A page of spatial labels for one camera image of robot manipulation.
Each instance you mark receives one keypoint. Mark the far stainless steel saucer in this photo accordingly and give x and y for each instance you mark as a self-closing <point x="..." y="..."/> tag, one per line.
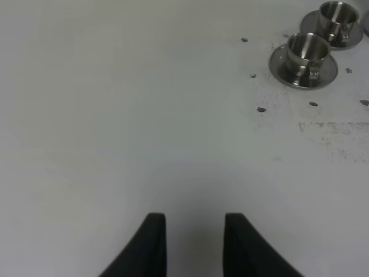
<point x="309" y="25"/>

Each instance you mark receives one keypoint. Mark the far stainless steel teacup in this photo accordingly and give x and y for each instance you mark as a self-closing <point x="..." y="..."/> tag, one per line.
<point x="336" y="20"/>

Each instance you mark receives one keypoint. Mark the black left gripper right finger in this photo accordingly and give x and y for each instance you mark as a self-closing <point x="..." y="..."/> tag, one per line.
<point x="247" y="253"/>

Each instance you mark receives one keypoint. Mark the near stainless steel teacup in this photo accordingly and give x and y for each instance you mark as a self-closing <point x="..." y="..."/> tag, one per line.
<point x="306" y="50"/>

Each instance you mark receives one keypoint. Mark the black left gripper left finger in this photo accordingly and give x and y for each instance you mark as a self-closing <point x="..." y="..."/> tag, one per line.
<point x="146" y="252"/>

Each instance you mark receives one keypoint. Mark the stainless steel teacup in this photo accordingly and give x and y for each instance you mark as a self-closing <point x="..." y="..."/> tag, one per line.
<point x="336" y="20"/>
<point x="306" y="50"/>

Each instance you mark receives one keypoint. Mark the near stainless steel saucer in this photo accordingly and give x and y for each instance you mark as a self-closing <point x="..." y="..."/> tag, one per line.
<point x="302" y="80"/>

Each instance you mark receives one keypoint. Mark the stainless steel saucer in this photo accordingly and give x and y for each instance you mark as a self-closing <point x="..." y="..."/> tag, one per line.
<point x="302" y="80"/>
<point x="309" y="25"/>

